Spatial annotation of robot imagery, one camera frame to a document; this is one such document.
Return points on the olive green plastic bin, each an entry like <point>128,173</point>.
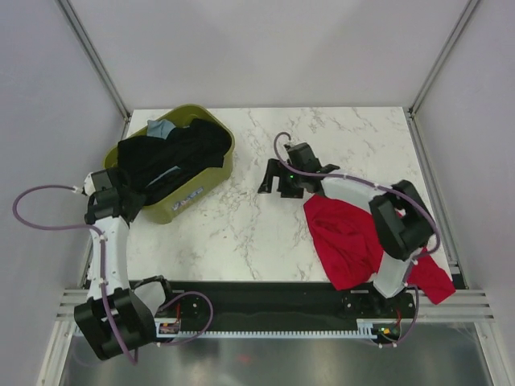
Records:
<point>165,210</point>

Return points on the right aluminium frame post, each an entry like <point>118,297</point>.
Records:
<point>461,24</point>

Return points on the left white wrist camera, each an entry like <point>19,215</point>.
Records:
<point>88,188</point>

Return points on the red t shirt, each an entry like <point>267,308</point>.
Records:
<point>346,243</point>

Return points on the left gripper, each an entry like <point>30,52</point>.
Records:
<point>138,199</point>

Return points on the light blue t shirt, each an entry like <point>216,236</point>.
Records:
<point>159,128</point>

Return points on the aluminium frame post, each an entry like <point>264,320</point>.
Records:
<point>461,24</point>
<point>86,44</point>

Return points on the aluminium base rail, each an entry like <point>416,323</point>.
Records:
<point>463,306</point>

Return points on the white slotted cable duct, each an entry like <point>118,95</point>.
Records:
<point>169,328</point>

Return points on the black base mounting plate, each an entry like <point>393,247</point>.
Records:
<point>281,306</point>

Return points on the black t shirt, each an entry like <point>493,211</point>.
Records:
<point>156,167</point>

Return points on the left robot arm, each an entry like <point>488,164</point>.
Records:
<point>117,318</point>

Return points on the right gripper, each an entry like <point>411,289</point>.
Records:
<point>276,168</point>

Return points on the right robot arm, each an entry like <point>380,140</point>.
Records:
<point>406,230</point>

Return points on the left aluminium frame post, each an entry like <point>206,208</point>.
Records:
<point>86,44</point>

